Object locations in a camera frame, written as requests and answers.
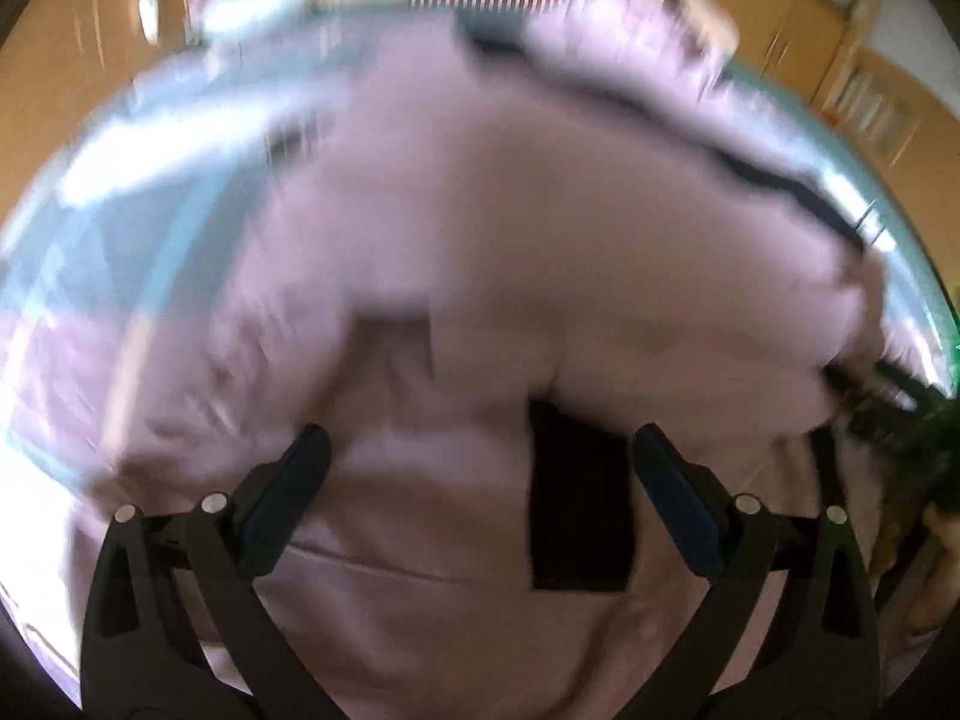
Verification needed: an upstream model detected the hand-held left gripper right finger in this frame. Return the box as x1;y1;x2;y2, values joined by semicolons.
631;423;880;720

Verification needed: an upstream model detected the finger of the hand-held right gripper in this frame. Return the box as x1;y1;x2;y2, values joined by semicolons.
823;358;927;421

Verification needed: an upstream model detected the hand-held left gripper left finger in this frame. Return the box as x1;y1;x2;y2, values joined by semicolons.
79;423;335;720

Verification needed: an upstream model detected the pink hooded jacket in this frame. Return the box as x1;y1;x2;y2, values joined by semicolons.
75;0;931;720

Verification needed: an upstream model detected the person's right hand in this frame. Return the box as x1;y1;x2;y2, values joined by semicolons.
874;499;960;642

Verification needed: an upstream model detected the pink grey plaid bed sheet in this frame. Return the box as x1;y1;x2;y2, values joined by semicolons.
0;11;421;698

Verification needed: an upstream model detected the wooden headboard cabinet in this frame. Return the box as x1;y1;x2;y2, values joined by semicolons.
570;0;863;98

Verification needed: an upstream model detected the green patterned bed mat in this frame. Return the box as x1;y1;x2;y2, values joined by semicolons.
454;6;541;50

